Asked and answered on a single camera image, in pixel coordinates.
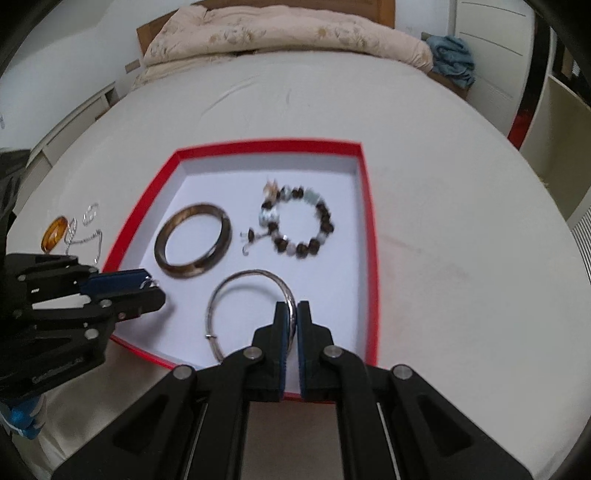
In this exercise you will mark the white wardrobe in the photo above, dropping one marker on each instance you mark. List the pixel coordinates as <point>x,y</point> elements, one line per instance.
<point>494,60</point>

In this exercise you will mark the wooden nightstand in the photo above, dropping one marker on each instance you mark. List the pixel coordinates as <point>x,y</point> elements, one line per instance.
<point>455,88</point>

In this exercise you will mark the wall socket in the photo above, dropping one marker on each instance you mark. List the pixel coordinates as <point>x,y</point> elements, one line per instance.
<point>133,65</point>

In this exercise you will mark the beige floral quilt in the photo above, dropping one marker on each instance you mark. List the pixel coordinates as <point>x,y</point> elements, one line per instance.
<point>277,32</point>

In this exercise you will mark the white louvred panel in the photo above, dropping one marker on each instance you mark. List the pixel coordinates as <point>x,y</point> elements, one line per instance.
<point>582,249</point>

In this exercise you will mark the low white wall cabinet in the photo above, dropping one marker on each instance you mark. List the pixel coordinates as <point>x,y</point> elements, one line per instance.
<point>74,124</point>

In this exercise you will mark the blue crumpled cloth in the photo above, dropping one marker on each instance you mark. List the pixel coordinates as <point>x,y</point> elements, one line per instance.
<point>452,57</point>

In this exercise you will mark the amber bangle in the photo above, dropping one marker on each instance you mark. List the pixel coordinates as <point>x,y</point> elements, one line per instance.
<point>48,239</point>

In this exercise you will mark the red jewelry box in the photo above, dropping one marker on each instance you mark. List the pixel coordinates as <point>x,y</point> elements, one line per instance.
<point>332,286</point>

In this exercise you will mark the silver bangle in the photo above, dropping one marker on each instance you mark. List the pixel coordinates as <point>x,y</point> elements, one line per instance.
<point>251,273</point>

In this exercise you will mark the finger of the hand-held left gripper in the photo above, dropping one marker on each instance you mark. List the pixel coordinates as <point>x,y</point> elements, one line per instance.
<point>138,304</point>
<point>115,281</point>

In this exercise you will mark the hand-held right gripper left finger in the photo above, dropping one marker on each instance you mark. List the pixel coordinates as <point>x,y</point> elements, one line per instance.
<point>280,355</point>

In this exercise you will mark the wooden headboard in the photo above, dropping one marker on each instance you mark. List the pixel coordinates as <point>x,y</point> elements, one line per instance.
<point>152,34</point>

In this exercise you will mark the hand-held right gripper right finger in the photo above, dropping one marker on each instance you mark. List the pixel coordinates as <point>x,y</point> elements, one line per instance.
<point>302,355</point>

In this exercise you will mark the dark brown bangle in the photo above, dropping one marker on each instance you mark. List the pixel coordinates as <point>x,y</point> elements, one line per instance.
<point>159,249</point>

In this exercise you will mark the open closet shelf unit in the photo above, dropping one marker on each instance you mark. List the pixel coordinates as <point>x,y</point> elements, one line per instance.
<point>563,120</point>

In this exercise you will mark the red bag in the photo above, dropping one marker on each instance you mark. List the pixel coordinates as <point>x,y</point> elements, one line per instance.
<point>519,131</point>

